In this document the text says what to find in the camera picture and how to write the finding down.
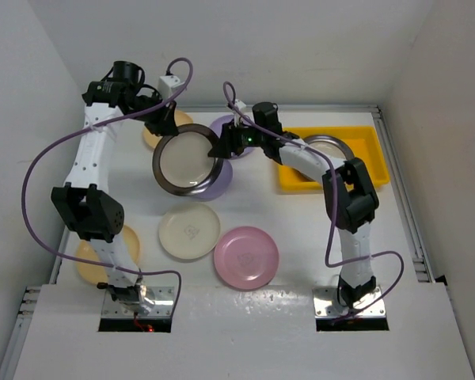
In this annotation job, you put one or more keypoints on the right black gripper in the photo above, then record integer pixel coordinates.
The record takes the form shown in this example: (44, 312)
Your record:
(229, 142)

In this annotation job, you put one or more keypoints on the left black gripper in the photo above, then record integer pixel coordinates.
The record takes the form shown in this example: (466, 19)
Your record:
(165, 123)

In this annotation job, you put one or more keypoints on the dark rimmed plate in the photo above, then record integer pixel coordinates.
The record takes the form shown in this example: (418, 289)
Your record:
(181, 164)
(336, 149)

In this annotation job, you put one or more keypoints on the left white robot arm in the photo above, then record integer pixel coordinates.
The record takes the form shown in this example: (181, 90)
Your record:
(84, 202)

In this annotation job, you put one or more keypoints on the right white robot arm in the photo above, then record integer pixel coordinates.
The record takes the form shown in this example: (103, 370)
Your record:
(350, 197)

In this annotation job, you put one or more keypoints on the yellow plastic bin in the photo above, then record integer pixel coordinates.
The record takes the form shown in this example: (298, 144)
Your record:
(362, 140)

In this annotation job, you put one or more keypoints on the far orange plate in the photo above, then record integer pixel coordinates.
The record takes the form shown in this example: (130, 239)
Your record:
(180, 118)

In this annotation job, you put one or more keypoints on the orange plate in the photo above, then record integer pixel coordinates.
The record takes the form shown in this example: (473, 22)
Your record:
(96, 274)
(180, 118)

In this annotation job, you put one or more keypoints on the middle purple plate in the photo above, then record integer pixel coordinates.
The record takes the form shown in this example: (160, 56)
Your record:
(221, 183)

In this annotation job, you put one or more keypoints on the purple plate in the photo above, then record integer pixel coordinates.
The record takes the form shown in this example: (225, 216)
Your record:
(221, 183)
(216, 127)

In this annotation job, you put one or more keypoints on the far purple plate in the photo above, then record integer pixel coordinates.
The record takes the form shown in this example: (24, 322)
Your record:
(216, 127)

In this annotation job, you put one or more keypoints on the cream plate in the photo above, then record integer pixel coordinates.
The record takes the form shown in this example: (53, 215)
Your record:
(189, 231)

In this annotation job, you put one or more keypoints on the pink plate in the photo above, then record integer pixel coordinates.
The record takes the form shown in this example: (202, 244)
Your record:
(246, 258)

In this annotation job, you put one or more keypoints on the near orange plate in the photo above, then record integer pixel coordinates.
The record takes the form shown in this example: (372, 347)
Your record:
(96, 274)

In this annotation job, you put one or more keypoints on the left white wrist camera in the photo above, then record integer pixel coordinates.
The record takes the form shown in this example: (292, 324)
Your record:
(168, 85)

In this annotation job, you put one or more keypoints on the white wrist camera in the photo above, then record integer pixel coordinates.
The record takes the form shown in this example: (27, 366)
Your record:
(239, 107)
(168, 85)

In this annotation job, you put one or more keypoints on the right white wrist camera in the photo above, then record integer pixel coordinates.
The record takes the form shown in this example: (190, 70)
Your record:
(239, 107)

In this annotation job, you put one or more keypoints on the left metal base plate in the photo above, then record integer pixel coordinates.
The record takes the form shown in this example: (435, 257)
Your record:
(162, 301)

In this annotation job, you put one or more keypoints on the metal base plate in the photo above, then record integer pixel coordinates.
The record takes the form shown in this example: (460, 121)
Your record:
(327, 306)
(162, 301)

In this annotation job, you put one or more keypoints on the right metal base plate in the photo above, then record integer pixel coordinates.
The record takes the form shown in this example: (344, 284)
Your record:
(327, 306)

